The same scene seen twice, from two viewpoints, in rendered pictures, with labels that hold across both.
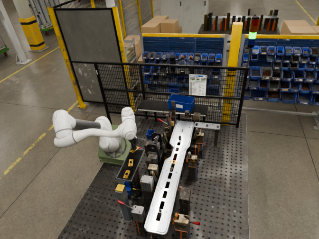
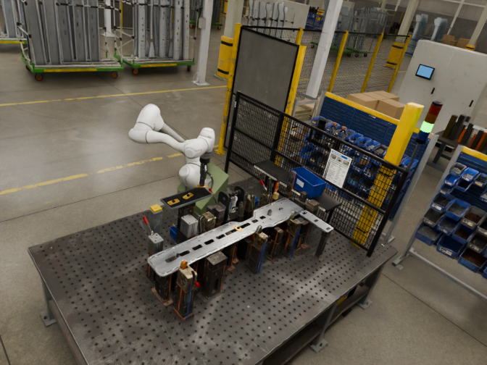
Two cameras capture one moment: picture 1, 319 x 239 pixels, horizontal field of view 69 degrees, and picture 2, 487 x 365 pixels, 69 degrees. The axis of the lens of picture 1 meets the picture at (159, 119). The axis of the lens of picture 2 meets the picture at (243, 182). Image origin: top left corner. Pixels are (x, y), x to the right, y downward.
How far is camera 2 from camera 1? 99 cm
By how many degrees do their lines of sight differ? 21
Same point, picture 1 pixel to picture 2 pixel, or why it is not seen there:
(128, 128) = (191, 144)
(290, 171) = not seen: outside the picture
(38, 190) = (112, 203)
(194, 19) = (444, 121)
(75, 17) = (258, 43)
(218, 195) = (267, 302)
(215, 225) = (232, 324)
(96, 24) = (275, 59)
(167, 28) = (385, 111)
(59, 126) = (141, 118)
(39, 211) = (97, 221)
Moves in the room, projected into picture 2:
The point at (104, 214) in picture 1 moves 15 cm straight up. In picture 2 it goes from (135, 240) to (135, 224)
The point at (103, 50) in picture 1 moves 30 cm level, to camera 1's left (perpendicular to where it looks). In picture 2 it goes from (270, 92) to (251, 86)
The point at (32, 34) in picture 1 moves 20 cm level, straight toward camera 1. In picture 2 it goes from (226, 58) to (225, 59)
